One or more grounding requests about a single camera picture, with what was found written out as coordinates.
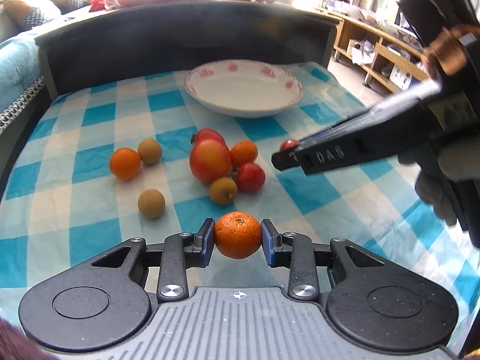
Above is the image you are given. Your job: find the small red tomato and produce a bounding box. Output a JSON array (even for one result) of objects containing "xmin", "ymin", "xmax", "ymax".
[{"xmin": 280, "ymin": 139, "xmax": 299, "ymax": 151}]

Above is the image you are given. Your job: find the mandarin orange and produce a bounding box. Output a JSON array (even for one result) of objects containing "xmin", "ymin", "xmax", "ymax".
[
  {"xmin": 108, "ymin": 147, "xmax": 141, "ymax": 181},
  {"xmin": 230, "ymin": 140, "xmax": 258, "ymax": 167},
  {"xmin": 214, "ymin": 211, "xmax": 262, "ymax": 259}
]

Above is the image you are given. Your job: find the red cherry tomato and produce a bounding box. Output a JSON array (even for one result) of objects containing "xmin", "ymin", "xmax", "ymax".
[{"xmin": 236, "ymin": 163, "xmax": 266, "ymax": 194}]

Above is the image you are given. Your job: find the brown longan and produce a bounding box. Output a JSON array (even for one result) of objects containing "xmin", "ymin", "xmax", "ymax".
[
  {"xmin": 137, "ymin": 189, "xmax": 165, "ymax": 219},
  {"xmin": 208, "ymin": 177, "xmax": 238, "ymax": 206},
  {"xmin": 137, "ymin": 138, "xmax": 162, "ymax": 165}
]

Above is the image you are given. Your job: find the large red apple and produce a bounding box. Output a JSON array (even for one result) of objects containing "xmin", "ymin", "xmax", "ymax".
[{"xmin": 189, "ymin": 140, "xmax": 232, "ymax": 183}]

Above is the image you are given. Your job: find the elongated red tomato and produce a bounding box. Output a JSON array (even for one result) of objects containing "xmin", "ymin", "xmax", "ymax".
[{"xmin": 190, "ymin": 128, "xmax": 226, "ymax": 146}]

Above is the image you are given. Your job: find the right hand grey glove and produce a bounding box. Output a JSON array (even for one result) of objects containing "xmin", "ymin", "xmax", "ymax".
[{"xmin": 415, "ymin": 137, "xmax": 479, "ymax": 227}]

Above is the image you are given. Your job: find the wooden tv shelf unit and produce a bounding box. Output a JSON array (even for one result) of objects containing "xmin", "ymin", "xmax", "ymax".
[{"xmin": 319, "ymin": 7, "xmax": 428, "ymax": 93}]

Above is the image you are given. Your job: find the white floral plate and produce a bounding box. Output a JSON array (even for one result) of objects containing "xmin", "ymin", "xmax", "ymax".
[{"xmin": 184, "ymin": 59, "xmax": 304, "ymax": 119}]

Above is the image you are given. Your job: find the blue checkered tablecloth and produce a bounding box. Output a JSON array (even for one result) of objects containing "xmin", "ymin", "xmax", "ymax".
[{"xmin": 1, "ymin": 63, "xmax": 479, "ymax": 351}]

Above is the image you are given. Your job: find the dark curved coffee table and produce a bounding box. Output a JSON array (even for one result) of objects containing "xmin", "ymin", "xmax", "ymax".
[{"xmin": 36, "ymin": 0, "xmax": 338, "ymax": 98}]

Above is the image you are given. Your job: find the teal sofa cover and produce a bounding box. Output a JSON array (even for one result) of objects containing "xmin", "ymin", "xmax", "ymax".
[{"xmin": 0, "ymin": 26, "xmax": 45, "ymax": 133}]

